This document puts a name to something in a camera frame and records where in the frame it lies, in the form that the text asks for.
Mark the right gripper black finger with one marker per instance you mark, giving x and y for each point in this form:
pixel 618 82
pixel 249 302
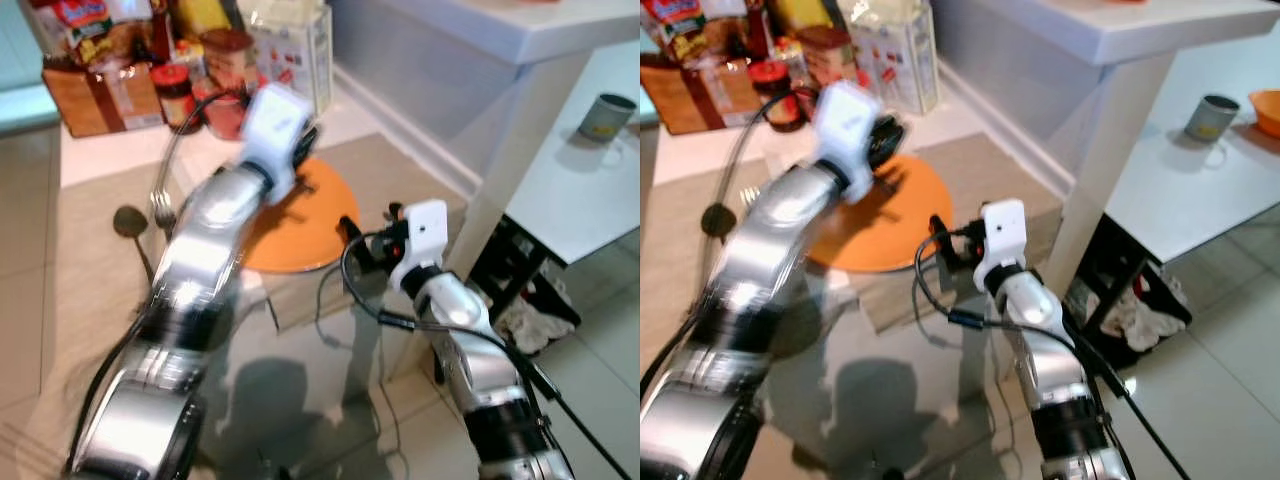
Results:
pixel 940 242
pixel 354 245

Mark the orange plate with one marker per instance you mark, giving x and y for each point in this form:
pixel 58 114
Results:
pixel 890 225
pixel 310 230

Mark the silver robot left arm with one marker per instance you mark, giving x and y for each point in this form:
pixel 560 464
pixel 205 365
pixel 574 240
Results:
pixel 190 260
pixel 770 260

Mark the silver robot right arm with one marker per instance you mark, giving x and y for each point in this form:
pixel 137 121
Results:
pixel 1050 350
pixel 470 360

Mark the beige woven placemat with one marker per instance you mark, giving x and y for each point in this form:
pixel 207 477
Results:
pixel 670 270
pixel 90 260
pixel 400 180
pixel 985 170

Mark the red instant noodle bowl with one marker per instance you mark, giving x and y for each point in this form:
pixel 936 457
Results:
pixel 808 105
pixel 225 118

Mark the white flour bag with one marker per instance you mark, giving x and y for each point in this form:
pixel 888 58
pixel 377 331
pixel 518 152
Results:
pixel 300 50
pixel 900 50

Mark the brown-lid food cup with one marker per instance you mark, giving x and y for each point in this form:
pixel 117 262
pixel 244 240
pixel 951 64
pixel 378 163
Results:
pixel 230 60
pixel 825 55

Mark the red-lid chili sauce jar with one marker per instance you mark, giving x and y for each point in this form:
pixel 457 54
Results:
pixel 175 100
pixel 772 95

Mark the metal fork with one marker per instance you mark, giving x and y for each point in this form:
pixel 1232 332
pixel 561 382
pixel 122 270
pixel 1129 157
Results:
pixel 162 210
pixel 749 197

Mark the yellow snack bag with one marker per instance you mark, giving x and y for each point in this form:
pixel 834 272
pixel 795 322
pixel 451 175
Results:
pixel 797 14
pixel 200 15

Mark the beige crumpled cloth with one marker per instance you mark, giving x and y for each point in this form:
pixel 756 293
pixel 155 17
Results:
pixel 530 325
pixel 1135 320

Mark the metal spoon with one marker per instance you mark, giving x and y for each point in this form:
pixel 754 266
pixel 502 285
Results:
pixel 718 218
pixel 130 220

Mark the brown food package box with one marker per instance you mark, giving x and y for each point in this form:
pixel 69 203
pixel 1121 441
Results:
pixel 690 100
pixel 90 105

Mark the instant noodle multipack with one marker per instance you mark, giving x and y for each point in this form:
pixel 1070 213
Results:
pixel 690 25
pixel 85 30

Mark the grey mug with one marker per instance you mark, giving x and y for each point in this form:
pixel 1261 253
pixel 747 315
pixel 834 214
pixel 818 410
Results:
pixel 605 118
pixel 1212 118

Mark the orange bowl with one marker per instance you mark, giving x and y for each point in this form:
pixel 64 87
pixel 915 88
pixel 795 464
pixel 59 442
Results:
pixel 1268 112

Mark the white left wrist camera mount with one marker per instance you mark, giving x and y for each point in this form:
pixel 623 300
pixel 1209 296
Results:
pixel 275 125
pixel 845 125

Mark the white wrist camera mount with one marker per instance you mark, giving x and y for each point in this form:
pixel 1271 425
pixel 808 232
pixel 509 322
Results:
pixel 275 125
pixel 425 230
pixel 1005 235
pixel 845 125

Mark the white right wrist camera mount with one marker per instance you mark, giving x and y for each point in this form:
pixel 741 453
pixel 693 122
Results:
pixel 425 230
pixel 1005 235

